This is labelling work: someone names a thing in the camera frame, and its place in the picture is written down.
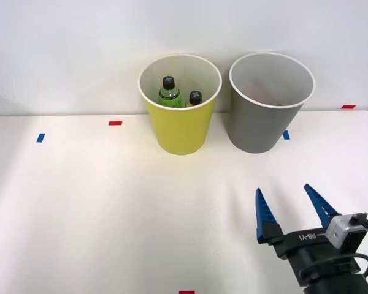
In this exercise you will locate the green bottle with black cap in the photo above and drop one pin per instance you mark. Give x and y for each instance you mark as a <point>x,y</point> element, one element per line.
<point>170,95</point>

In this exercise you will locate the yellow-green plastic bin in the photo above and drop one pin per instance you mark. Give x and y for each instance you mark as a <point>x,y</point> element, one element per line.
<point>181,128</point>

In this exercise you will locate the yellow bottle with black cap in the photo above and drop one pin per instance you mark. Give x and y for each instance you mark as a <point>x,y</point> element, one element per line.
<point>195,97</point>

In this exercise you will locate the grey plastic bin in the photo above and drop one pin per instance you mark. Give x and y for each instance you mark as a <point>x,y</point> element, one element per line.
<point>257,125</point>

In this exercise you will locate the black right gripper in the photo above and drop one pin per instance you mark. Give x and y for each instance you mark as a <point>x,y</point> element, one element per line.
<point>306,245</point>

